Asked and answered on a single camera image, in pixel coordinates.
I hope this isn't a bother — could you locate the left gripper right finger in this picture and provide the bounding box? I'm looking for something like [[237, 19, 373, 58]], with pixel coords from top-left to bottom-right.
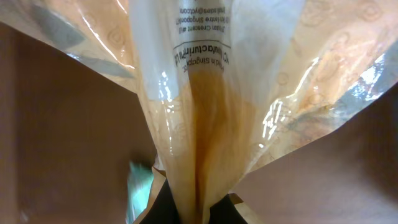
[[208, 194, 248, 224]]

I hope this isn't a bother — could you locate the tan grain pouch bag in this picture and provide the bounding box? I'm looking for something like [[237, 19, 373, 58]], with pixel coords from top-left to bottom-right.
[[1, 0, 397, 223]]

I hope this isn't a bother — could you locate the teal wet wipes packet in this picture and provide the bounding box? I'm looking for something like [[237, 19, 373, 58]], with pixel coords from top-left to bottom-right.
[[126, 162, 154, 224]]

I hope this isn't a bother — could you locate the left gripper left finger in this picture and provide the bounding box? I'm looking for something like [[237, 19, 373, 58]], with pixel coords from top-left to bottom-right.
[[140, 180, 180, 224]]

